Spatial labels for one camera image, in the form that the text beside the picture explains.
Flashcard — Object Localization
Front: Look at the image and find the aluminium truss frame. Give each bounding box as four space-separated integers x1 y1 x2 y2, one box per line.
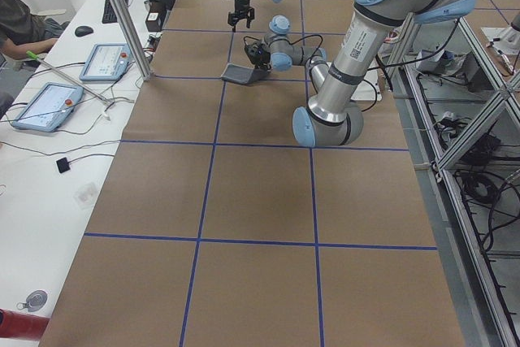
388 19 519 346

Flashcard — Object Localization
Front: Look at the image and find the blue teach pendant near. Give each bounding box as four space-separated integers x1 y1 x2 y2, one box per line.
11 82 84 132

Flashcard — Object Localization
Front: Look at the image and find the black power box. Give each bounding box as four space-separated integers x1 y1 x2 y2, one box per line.
145 2 167 33

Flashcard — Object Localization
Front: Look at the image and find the blue teach pendant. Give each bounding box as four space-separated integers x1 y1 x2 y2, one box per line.
80 43 132 83
11 82 84 132

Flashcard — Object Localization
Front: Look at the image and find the red cylinder object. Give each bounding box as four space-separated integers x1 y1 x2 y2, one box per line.
0 309 50 341

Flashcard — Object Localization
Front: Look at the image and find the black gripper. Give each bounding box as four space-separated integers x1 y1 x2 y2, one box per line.
253 52 271 72
227 0 255 31

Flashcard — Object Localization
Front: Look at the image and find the blue teach pendant far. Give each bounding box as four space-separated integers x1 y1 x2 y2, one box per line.
80 43 132 83

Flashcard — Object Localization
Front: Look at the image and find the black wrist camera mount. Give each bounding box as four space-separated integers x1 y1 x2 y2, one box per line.
243 36 270 65

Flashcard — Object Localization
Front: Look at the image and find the small black square pad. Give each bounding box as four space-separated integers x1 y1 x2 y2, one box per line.
56 157 71 174

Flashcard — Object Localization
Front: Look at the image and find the aluminium frame post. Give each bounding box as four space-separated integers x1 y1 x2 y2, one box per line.
110 0 152 81

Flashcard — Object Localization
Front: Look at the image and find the black computer mouse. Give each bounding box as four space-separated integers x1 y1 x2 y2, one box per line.
75 25 93 37

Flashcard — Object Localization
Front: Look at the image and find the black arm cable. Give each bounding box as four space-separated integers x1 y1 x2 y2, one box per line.
242 33 326 63

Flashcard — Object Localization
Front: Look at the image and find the black keyboard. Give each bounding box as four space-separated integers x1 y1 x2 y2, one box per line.
102 0 131 24

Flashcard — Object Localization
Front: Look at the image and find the seated person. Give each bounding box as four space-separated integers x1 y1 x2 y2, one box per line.
1 0 69 60

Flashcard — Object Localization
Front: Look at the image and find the pink and grey towel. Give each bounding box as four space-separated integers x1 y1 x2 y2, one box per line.
220 63 270 85

